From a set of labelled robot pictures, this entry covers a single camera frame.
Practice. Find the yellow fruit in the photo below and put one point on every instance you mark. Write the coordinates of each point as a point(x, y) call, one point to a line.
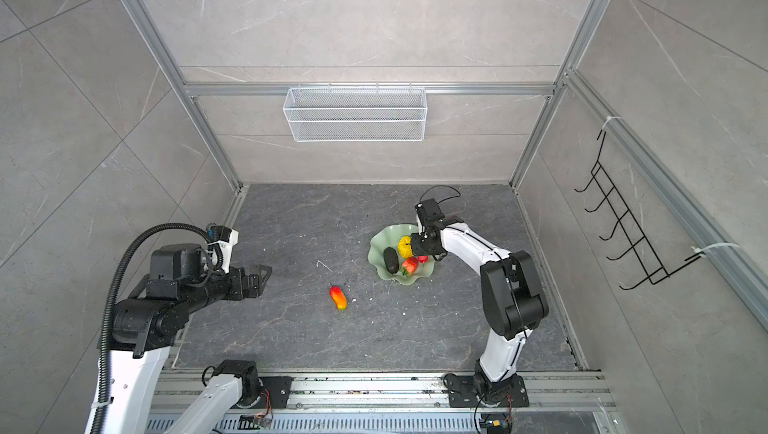
point(404, 247)

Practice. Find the red strawberry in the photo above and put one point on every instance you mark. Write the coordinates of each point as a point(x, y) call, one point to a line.
point(409, 267)

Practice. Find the aluminium mounting rail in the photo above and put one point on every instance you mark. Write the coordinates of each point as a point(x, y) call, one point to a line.
point(426, 392)

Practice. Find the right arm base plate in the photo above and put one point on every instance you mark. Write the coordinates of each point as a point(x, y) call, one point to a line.
point(476, 391)

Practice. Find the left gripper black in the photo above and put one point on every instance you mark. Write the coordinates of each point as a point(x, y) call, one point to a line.
point(243, 291)

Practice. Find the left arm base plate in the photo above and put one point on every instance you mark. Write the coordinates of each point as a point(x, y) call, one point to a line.
point(273, 391)

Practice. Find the white wire mesh basket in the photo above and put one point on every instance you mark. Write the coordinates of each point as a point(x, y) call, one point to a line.
point(356, 114)

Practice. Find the dark avocado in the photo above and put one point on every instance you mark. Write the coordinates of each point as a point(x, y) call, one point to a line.
point(391, 260)

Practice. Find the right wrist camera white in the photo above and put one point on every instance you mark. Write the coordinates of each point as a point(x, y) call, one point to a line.
point(430, 218)

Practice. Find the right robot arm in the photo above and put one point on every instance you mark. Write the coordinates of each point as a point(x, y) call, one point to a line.
point(513, 300)

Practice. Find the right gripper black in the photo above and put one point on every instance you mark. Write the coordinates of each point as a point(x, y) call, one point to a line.
point(418, 249)

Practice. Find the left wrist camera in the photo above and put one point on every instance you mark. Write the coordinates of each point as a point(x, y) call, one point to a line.
point(224, 239)

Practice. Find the light green wavy bowl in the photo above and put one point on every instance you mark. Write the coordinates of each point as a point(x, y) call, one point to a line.
point(389, 237)

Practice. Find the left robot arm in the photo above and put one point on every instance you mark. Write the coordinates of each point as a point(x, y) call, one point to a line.
point(140, 330)

